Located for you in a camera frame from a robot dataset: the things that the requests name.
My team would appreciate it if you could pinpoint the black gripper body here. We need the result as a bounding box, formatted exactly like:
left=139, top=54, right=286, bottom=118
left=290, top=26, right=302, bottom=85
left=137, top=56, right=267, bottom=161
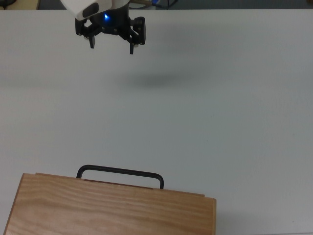
left=89, top=6, right=134, bottom=35

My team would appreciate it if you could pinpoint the wooden drawer with black handle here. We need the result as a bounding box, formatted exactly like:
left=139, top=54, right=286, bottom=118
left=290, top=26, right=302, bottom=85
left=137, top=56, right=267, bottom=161
left=35, top=164, right=205, bottom=198

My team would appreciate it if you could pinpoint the tan wooden board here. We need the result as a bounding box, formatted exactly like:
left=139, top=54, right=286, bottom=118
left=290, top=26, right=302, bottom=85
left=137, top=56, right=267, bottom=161
left=0, top=0, right=38, bottom=10

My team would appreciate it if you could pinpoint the light wooden cabinet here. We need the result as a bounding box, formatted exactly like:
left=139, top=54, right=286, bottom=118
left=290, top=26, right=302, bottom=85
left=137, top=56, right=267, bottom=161
left=0, top=172, right=217, bottom=235

